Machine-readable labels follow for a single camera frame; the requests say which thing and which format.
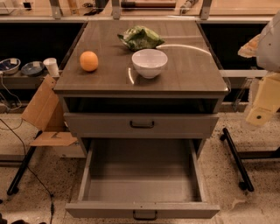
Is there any white paper cup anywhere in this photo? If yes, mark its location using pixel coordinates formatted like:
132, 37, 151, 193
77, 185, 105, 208
43, 58, 60, 77

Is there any green jalapeno chip bag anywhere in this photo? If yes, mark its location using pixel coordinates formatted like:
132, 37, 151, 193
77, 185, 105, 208
117, 25, 165, 52

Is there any grey shelf left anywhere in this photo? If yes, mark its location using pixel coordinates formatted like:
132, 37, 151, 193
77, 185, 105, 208
0, 71, 48, 90

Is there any black table leg right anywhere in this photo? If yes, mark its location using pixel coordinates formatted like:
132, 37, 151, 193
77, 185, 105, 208
220, 128, 255, 192

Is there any blue-white bowl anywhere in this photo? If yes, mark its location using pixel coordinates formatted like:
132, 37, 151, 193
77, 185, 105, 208
0, 58, 21, 75

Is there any blue bowl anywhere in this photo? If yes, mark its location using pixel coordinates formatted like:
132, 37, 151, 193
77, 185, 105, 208
21, 61, 45, 77

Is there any closed middle drawer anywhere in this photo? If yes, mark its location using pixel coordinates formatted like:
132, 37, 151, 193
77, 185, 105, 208
64, 113, 218, 138

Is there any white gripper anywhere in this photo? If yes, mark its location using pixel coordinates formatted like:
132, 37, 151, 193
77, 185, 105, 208
245, 73, 280, 127

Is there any black cable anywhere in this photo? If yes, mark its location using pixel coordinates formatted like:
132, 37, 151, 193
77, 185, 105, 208
0, 117, 55, 224

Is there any orange fruit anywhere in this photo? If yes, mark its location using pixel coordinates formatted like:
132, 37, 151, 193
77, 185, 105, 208
80, 51, 99, 72

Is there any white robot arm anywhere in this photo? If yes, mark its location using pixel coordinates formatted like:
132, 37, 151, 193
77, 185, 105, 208
238, 11, 280, 127

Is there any black table leg left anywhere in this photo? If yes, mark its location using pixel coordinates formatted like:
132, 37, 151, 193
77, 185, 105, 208
6, 129, 44, 196

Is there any white bowl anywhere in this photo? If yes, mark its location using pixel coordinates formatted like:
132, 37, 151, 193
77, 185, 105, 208
131, 49, 168, 79

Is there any black table leg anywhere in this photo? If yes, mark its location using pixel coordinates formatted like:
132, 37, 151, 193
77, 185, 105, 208
6, 129, 44, 196
220, 128, 255, 192

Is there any brown cardboard box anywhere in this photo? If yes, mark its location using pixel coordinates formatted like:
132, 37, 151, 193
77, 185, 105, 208
22, 74, 86, 158

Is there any grey drawer cabinet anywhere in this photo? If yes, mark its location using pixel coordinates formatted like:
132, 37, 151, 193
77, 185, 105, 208
54, 20, 228, 151

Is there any open bottom drawer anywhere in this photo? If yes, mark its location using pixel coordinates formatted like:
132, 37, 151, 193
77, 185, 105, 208
66, 138, 220, 221

